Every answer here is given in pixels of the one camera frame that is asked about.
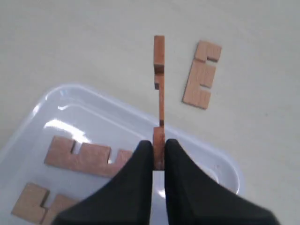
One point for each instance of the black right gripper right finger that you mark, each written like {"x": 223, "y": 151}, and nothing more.
{"x": 194, "y": 198}

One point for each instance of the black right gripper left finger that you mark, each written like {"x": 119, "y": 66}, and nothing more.
{"x": 124, "y": 200}

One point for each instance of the notched wooden piece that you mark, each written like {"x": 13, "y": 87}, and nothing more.
{"x": 30, "y": 205}
{"x": 201, "y": 74}
{"x": 159, "y": 83}
{"x": 91, "y": 159}

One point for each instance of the white plastic tray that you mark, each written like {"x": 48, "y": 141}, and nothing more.
{"x": 80, "y": 113}

